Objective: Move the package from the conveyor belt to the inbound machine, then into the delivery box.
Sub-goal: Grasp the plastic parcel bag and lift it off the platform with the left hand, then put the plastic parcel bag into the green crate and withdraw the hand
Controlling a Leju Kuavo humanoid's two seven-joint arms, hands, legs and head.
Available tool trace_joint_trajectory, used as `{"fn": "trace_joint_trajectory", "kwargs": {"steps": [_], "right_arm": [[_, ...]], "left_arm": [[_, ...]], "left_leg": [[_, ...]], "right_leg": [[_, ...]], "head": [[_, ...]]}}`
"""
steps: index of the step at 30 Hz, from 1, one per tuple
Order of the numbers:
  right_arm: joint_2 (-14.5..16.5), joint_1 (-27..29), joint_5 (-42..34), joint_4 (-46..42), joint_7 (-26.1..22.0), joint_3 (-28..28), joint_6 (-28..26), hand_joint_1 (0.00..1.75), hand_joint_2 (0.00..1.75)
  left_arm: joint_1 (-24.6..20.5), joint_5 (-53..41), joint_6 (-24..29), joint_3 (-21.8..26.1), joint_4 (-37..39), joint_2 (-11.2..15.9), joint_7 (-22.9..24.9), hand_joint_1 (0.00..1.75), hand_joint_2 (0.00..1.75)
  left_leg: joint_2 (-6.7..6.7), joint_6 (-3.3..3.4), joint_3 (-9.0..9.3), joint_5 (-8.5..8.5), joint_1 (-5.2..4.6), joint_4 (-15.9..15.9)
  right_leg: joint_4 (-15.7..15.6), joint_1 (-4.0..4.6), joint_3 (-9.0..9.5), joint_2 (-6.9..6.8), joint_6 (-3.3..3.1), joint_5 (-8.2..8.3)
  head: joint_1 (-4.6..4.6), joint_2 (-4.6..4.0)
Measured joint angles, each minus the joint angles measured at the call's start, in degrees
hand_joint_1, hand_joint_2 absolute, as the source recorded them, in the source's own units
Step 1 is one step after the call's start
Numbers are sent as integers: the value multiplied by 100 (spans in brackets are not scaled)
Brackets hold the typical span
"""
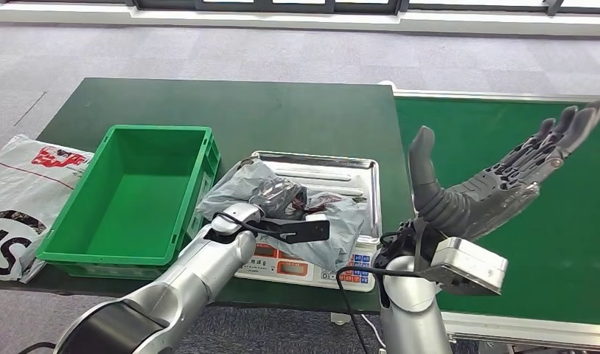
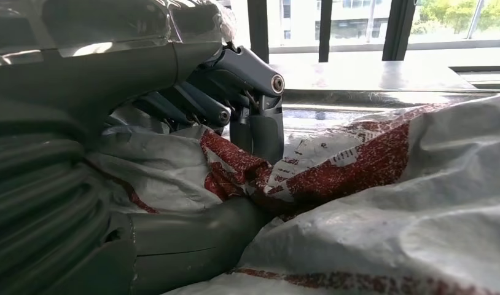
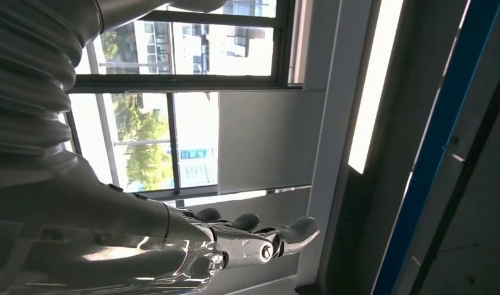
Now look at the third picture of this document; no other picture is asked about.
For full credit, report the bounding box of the blue beam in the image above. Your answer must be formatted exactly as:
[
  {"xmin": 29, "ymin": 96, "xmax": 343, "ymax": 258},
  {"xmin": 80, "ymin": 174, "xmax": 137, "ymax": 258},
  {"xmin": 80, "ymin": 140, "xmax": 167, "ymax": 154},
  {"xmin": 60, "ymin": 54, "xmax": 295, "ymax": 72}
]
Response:
[{"xmin": 371, "ymin": 0, "xmax": 500, "ymax": 295}]

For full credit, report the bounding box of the long ceiling light strip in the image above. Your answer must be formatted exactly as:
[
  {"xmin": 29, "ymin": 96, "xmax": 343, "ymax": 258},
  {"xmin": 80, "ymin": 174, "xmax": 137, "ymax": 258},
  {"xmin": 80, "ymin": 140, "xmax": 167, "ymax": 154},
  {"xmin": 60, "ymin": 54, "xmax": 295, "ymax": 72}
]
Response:
[{"xmin": 347, "ymin": 0, "xmax": 405, "ymax": 175}]

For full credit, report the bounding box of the grey flat panel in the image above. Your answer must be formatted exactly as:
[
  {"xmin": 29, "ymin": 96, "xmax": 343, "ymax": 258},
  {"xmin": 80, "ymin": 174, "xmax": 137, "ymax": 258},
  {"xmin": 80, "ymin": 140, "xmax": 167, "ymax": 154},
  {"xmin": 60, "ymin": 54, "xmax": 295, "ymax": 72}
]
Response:
[{"xmin": 217, "ymin": 90, "xmax": 327, "ymax": 195}]

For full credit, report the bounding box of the dark window frame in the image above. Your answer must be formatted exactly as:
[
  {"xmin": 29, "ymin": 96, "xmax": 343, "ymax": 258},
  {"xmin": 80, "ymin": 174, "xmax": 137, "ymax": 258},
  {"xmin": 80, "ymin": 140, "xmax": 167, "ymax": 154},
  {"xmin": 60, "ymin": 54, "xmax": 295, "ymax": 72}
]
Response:
[{"xmin": 63, "ymin": 0, "xmax": 303, "ymax": 205}]

